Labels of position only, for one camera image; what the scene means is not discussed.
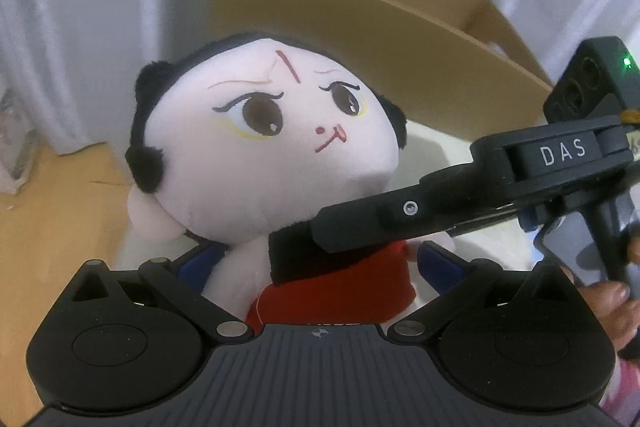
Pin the clear plastic bag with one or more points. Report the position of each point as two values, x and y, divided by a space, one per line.
15 142

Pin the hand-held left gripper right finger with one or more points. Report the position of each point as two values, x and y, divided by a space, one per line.
440 264

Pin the brown cardboard box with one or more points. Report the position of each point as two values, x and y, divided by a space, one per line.
360 2

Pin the person's right hand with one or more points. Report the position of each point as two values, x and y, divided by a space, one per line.
615 312

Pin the white curtain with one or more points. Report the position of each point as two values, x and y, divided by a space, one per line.
100 7

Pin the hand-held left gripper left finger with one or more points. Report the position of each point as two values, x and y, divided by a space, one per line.
200 259

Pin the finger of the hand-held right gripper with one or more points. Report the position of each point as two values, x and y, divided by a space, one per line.
390 212

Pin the plush doll with black hair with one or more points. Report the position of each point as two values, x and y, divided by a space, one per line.
260 132

